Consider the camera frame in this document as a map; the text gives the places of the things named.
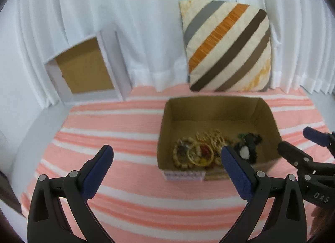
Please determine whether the white cardboard box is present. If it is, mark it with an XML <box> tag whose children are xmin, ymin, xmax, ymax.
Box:
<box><xmin>44</xmin><ymin>30</ymin><xmax>131</xmax><ymax>106</ymax></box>

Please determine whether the amber bead necklace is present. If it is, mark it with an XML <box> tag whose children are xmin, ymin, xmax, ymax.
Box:
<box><xmin>195</xmin><ymin>128</ymin><xmax>232</xmax><ymax>154</ymax></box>

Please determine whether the light wooden bead bracelet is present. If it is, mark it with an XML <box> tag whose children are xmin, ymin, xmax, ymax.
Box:
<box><xmin>173</xmin><ymin>140</ymin><xmax>195</xmax><ymax>171</ymax></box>

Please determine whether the pink striped blanket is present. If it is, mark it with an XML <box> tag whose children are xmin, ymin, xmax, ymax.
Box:
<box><xmin>19</xmin><ymin>84</ymin><xmax>335</xmax><ymax>243</ymax></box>

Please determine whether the person's right forearm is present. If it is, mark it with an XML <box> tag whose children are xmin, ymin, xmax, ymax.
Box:
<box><xmin>309</xmin><ymin>201</ymin><xmax>335</xmax><ymax>243</ymax></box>

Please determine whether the tan bangle bracelet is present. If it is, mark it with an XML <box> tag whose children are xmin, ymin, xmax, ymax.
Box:
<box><xmin>187</xmin><ymin>142</ymin><xmax>215</xmax><ymax>167</ymax></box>

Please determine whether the black bead bracelet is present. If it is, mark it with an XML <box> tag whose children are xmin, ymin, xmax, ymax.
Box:
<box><xmin>234</xmin><ymin>133</ymin><xmax>263</xmax><ymax>165</ymax></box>

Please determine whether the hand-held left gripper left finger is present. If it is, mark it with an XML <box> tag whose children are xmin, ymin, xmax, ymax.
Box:
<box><xmin>27</xmin><ymin>145</ymin><xmax>115</xmax><ymax>243</ymax></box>

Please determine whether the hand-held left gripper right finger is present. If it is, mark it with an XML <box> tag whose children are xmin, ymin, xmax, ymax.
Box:
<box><xmin>221</xmin><ymin>146</ymin><xmax>307</xmax><ymax>243</ymax></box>

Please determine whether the printed cardboard box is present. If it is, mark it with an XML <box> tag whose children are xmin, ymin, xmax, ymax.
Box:
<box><xmin>156</xmin><ymin>96</ymin><xmax>283</xmax><ymax>182</ymax></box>

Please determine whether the white curtain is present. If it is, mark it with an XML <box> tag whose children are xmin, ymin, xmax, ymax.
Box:
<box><xmin>0</xmin><ymin>0</ymin><xmax>335</xmax><ymax>110</ymax></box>

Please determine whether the striped pillow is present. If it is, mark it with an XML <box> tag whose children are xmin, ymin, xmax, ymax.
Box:
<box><xmin>179</xmin><ymin>0</ymin><xmax>273</xmax><ymax>92</ymax></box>

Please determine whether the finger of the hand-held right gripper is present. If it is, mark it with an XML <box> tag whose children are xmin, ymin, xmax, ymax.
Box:
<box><xmin>303</xmin><ymin>126</ymin><xmax>335</xmax><ymax>154</ymax></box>
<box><xmin>277</xmin><ymin>141</ymin><xmax>314</xmax><ymax>172</ymax></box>

